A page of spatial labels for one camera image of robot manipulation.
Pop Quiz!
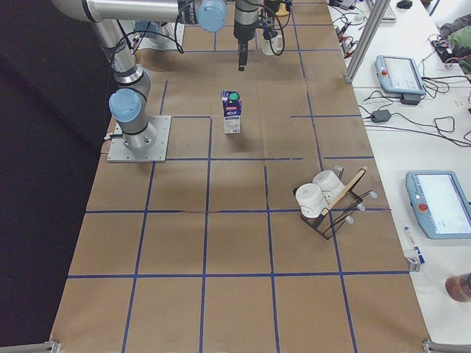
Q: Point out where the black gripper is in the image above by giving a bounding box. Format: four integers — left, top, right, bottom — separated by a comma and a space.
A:
238, 38, 249, 71

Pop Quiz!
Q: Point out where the white mug grey inside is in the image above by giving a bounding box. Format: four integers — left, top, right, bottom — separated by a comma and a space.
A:
261, 29, 283, 56

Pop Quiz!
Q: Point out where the blue white milk carton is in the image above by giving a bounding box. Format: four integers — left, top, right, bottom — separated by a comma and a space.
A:
221, 90, 242, 134

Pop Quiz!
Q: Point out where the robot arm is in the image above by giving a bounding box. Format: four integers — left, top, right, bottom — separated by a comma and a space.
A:
233, 0, 258, 71
52, 1, 227, 151

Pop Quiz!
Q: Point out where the white cup on rack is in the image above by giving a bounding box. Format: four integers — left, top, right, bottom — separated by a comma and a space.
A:
312, 170, 346, 204
295, 183, 327, 218

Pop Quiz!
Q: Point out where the black power adapter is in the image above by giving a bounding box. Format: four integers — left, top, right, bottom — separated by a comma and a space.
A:
370, 110, 392, 124

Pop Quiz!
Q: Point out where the far teach pendant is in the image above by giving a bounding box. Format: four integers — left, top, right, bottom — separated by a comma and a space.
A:
375, 55, 426, 96

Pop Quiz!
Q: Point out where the teach pendant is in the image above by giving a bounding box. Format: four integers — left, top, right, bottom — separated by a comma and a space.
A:
406, 170, 470, 240
375, 55, 426, 96

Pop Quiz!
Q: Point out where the wooden stick on rack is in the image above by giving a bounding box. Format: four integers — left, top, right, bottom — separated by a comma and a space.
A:
320, 166, 368, 216

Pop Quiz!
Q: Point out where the near teach pendant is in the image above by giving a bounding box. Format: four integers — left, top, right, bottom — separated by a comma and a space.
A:
406, 170, 470, 240

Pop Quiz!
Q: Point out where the small blue white box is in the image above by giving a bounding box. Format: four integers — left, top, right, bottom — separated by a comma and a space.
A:
403, 227, 425, 273

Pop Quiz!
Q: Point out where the aluminium frame post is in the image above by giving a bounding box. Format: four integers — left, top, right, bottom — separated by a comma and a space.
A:
344, 0, 390, 84

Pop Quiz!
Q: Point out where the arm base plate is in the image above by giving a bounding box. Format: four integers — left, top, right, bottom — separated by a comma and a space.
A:
107, 115, 171, 163

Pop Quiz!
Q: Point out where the black wire cup rack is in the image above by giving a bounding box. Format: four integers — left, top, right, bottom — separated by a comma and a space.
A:
292, 165, 378, 240

